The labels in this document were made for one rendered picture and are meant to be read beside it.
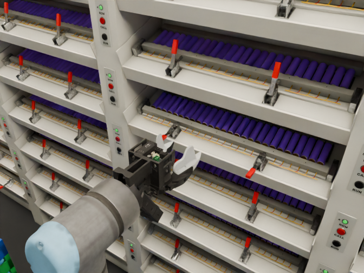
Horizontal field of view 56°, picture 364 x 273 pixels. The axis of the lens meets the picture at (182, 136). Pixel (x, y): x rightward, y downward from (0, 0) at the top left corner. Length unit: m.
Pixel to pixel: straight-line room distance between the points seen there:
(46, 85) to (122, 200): 0.87
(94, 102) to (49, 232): 0.74
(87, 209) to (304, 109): 0.50
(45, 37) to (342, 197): 1.00
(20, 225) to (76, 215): 1.66
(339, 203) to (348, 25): 0.39
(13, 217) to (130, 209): 1.71
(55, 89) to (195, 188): 0.62
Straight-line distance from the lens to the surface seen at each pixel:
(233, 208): 1.05
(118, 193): 0.57
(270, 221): 1.04
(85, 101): 1.22
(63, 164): 1.58
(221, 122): 0.99
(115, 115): 1.10
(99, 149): 1.30
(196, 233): 1.23
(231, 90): 0.84
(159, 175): 0.62
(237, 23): 0.76
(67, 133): 1.42
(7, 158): 2.04
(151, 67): 0.95
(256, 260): 1.18
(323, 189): 0.89
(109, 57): 1.01
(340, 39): 0.71
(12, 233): 2.17
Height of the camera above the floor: 1.50
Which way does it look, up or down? 34 degrees down
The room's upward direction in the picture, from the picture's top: straight up
